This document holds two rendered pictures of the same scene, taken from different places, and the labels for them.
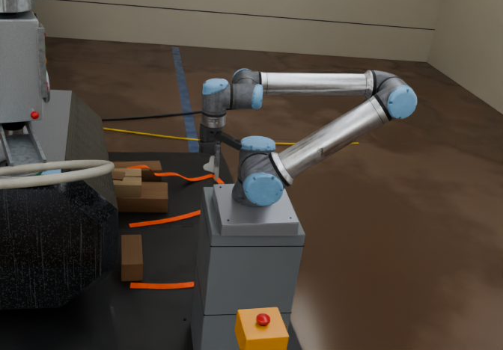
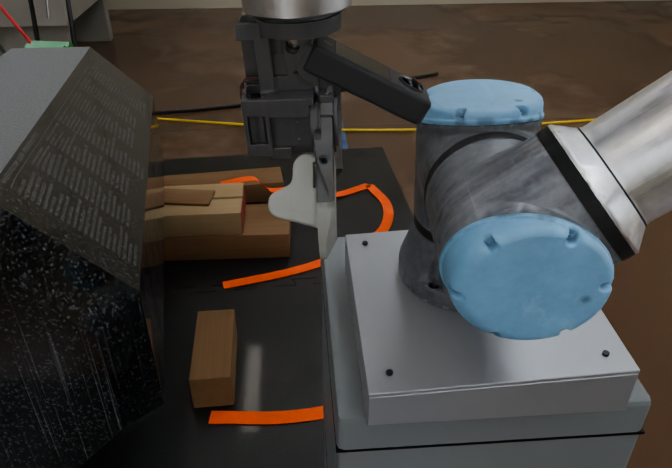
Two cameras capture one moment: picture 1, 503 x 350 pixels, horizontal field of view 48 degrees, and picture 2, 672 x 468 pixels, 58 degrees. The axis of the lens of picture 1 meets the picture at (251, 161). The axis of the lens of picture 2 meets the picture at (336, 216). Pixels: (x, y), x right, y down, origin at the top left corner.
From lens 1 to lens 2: 162 cm
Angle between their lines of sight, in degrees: 10
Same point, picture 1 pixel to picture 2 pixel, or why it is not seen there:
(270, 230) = (538, 401)
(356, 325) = not seen: outside the picture
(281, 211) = not seen: hidden behind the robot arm
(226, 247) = (388, 450)
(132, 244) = (214, 332)
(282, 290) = not seen: outside the picture
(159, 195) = (274, 228)
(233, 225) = (407, 394)
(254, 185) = (489, 271)
